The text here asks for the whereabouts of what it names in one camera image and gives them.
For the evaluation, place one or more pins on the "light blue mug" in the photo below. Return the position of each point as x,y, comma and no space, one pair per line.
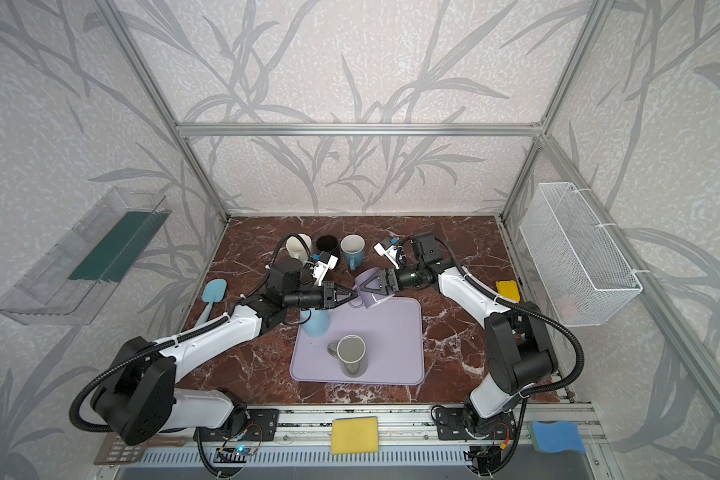
314,323

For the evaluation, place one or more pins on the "clear plastic wall bin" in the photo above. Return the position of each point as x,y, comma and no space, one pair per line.
72,282

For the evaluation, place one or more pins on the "light blue silicone spatula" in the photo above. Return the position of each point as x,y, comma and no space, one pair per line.
213,293

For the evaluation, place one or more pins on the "green circuit board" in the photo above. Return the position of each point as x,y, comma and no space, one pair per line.
233,455

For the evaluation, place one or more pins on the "white wire basket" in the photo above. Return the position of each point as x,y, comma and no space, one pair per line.
585,275

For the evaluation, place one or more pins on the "blue polka dot mug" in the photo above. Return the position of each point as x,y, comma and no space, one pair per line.
353,249

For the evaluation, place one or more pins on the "lavender mug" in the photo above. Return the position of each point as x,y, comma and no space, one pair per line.
370,300

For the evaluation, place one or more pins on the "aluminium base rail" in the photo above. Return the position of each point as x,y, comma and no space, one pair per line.
379,436

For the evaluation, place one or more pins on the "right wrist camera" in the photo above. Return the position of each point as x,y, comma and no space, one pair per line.
391,249

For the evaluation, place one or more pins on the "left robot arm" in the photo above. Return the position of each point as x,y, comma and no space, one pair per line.
138,397

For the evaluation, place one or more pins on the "aluminium frame post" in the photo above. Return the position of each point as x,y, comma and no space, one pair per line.
113,21

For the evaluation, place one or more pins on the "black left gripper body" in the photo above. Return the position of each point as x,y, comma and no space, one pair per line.
328,298

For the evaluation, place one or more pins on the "grey mug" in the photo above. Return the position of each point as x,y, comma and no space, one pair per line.
351,352

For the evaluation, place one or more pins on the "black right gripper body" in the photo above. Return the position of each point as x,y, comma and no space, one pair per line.
390,281

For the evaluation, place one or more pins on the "lavender plastic tray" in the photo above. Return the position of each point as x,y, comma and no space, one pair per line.
393,335

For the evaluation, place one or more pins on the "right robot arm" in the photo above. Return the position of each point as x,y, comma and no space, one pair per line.
519,351

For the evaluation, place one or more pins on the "white faceted mug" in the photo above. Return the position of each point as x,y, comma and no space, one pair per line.
299,247

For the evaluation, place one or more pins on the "yellow sponge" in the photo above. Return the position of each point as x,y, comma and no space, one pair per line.
355,436

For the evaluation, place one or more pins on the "brown slotted spatula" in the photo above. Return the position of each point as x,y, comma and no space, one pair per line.
114,451

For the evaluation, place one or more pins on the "blue sponge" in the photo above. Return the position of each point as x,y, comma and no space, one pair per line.
556,437

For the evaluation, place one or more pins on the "yellow item on table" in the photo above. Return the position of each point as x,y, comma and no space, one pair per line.
509,289

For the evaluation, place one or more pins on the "black mug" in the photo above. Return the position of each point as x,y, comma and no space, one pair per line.
328,244

